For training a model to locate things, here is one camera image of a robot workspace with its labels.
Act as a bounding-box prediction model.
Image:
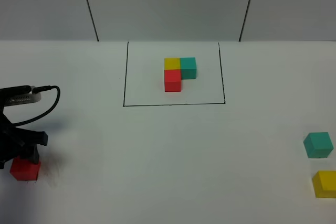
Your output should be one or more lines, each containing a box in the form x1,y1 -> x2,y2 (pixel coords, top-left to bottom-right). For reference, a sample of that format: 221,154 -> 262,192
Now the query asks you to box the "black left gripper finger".
28,145 -> 39,164

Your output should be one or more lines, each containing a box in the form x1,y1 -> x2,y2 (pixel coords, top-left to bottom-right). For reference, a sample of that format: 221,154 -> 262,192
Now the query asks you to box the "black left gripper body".
1,108 -> 48,169

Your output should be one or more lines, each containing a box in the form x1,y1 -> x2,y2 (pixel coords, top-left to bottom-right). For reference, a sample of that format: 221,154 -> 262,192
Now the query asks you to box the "red template block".
164,69 -> 182,92

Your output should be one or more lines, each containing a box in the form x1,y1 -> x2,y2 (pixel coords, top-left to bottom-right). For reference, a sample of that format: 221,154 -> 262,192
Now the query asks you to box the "yellow template block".
164,58 -> 181,70

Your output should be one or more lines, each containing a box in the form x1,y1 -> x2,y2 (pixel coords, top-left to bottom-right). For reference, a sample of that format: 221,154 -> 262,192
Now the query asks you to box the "teal template block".
180,57 -> 197,80

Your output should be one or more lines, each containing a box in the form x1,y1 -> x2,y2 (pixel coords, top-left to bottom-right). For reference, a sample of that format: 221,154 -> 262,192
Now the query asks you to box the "teal loose block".
303,132 -> 334,158

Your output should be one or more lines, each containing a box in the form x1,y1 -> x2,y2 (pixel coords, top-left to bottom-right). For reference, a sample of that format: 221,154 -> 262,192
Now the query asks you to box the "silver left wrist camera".
1,86 -> 41,107

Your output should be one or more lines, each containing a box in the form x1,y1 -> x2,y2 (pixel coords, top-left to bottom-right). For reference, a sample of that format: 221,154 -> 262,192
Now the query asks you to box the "black left camera cable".
12,84 -> 61,127

